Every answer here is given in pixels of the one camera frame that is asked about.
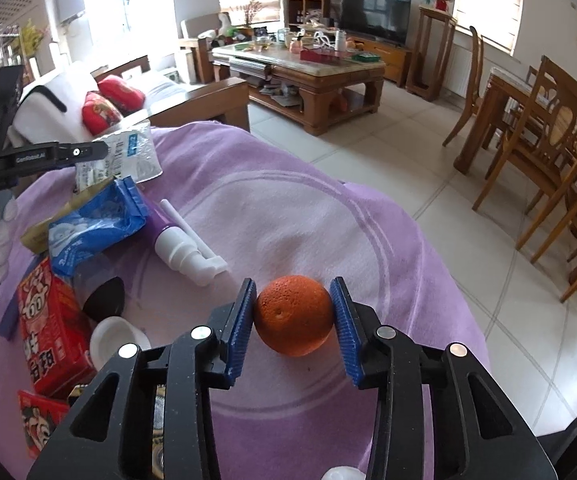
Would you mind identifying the red printed packet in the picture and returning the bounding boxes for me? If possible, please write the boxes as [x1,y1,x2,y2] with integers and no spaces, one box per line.
[17,390,74,473]

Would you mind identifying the clear printed plastic bag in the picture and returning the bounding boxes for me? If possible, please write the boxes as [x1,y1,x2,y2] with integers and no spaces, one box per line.
[74,122,163,193]

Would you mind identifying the narrow window blind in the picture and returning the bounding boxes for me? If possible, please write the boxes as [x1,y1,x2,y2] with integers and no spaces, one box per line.
[456,0,527,56]

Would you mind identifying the orange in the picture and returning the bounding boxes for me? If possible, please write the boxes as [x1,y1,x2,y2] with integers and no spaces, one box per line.
[253,275,335,358]

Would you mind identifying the blue plastic bag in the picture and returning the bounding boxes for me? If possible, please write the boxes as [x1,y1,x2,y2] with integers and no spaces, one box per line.
[48,177,149,277]

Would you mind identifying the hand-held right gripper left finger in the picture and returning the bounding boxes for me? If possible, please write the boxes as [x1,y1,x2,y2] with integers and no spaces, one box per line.
[27,277,258,480]

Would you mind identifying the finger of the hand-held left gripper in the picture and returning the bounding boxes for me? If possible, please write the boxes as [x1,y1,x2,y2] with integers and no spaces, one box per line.
[56,140,112,165]

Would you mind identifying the wooden coffee table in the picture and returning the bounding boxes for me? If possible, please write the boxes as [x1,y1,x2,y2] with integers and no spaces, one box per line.
[211,40,387,136]

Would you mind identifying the white covered wooden sofa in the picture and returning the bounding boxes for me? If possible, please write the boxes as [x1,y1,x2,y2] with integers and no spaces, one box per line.
[11,55,252,146]

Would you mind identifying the tan paper bag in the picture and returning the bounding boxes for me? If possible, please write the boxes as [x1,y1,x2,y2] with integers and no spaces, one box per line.
[21,195,89,256]

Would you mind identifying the flat screen television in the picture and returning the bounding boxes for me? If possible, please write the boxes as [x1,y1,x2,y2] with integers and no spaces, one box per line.
[329,0,413,47]

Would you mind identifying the white plastic cup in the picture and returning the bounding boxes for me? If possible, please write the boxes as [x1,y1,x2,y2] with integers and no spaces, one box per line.
[90,316,152,371]

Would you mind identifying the purple pump bottle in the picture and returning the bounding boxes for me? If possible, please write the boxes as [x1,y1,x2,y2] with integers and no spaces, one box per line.
[136,190,232,287]

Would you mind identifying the red cushion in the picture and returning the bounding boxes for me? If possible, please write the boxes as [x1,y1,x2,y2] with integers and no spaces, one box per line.
[97,75,145,113]
[82,91,122,136]

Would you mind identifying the tall wooden plant stand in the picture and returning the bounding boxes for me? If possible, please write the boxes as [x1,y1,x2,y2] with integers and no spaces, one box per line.
[407,5,458,102]

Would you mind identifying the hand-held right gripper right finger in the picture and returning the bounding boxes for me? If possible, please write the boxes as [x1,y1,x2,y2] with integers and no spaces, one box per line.
[329,276,558,480]

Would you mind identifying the wooden armchair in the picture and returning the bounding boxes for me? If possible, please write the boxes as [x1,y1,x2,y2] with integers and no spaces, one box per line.
[177,11,234,83]

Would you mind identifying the yellow flowers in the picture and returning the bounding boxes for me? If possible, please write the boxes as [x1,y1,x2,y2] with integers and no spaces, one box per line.
[18,19,49,56]

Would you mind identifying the wooden television stand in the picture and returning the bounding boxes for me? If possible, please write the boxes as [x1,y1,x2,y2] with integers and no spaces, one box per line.
[349,35,414,88]

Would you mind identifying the red drink carton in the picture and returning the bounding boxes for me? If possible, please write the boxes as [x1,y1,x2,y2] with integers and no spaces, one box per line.
[17,257,96,398]

